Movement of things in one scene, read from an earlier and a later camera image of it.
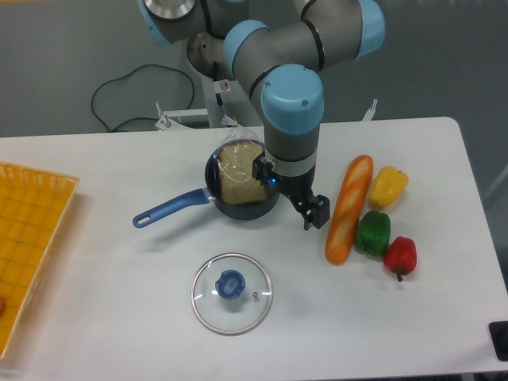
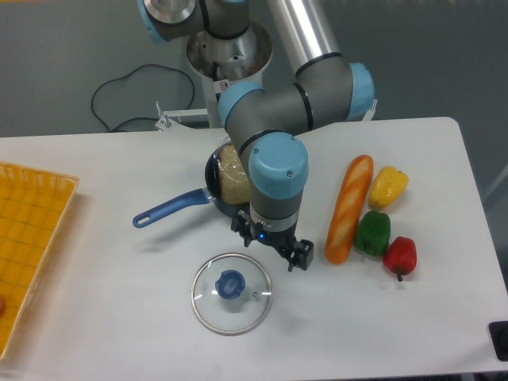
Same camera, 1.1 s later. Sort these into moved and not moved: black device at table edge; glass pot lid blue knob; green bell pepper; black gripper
Moved: black gripper
Not moved: glass pot lid blue knob; green bell pepper; black device at table edge
